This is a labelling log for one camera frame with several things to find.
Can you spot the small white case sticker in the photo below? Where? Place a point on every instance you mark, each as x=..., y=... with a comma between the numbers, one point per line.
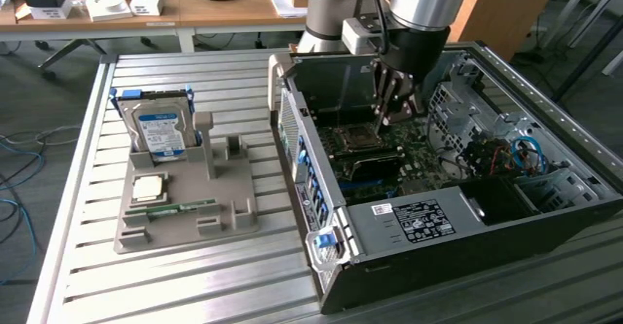
x=366, y=69

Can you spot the grey metal drive cage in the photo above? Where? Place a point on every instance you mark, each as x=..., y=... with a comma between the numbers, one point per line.
x=455, y=119

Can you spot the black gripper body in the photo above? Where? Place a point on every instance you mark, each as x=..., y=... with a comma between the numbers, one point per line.
x=416, y=52

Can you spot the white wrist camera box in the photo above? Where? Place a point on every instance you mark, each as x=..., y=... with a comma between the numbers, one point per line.
x=360, y=37

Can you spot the grey power supply unit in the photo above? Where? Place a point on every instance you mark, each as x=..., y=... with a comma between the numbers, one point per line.
x=369, y=229

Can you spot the grey metal disk bay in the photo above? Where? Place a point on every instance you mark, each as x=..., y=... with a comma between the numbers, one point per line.
x=559, y=189

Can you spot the blue plastic case latch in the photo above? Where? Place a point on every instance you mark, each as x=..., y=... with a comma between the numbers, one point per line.
x=324, y=240

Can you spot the white box with round disc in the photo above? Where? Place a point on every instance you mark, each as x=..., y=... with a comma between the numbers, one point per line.
x=109, y=8

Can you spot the white paper booklet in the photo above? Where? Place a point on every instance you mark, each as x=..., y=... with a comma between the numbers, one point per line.
x=286, y=4

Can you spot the white box with black insert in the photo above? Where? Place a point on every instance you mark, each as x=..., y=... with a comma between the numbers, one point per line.
x=45, y=10

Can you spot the blue expansion slot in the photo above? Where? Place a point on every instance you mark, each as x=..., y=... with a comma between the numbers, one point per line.
x=361, y=185

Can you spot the open black PC case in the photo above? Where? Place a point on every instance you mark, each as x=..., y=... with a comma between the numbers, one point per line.
x=437, y=273

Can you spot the Nvidia graphics card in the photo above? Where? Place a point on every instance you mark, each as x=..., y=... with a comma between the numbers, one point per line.
x=374, y=167

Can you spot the grey parts rack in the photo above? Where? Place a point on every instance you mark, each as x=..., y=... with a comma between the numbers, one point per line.
x=189, y=185

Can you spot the wooden office desk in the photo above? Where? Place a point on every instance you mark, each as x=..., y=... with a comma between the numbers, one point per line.
x=218, y=10
x=77, y=23

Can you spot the CPU socket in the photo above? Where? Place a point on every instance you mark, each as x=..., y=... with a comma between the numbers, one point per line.
x=357, y=138

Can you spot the hard disk with blue carrier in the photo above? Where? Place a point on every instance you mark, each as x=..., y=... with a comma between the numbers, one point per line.
x=154, y=130

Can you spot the silver CPU chip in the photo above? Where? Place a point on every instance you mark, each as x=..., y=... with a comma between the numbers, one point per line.
x=146, y=187

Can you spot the wooden cabinet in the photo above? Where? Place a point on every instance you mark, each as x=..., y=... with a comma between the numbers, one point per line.
x=511, y=10

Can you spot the green RAM stick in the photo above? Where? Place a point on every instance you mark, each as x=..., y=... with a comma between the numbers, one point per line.
x=169, y=207

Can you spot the green motherboard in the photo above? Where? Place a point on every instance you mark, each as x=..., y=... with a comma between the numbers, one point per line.
x=423, y=145

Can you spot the small white labelled box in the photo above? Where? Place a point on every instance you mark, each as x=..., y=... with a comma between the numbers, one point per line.
x=145, y=6

